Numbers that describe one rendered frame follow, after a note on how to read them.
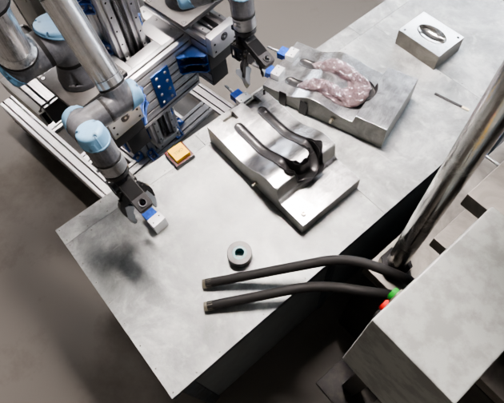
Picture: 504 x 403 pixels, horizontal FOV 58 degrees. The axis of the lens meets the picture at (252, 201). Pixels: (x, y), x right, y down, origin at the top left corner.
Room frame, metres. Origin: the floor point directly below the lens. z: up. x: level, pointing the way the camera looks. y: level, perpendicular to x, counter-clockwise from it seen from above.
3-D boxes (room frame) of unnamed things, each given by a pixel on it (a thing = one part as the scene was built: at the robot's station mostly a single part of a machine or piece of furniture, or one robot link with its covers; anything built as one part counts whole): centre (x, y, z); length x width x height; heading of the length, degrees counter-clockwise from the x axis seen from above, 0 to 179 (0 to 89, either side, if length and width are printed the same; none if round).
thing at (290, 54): (1.34, -0.19, 0.85); 0.13 x 0.05 x 0.05; 51
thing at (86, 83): (1.17, 0.52, 1.09); 0.15 x 0.15 x 0.10
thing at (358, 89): (1.13, -0.37, 0.90); 0.26 x 0.18 x 0.08; 51
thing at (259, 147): (0.88, -0.12, 0.92); 0.35 x 0.16 x 0.09; 34
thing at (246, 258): (0.53, 0.06, 0.82); 0.08 x 0.08 x 0.04
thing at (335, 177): (0.86, -0.12, 0.87); 0.50 x 0.26 x 0.14; 34
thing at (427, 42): (1.32, -0.78, 0.83); 0.20 x 0.15 x 0.07; 34
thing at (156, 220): (0.71, 0.35, 0.83); 0.13 x 0.05 x 0.05; 38
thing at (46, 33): (1.17, 0.53, 1.20); 0.13 x 0.12 x 0.14; 124
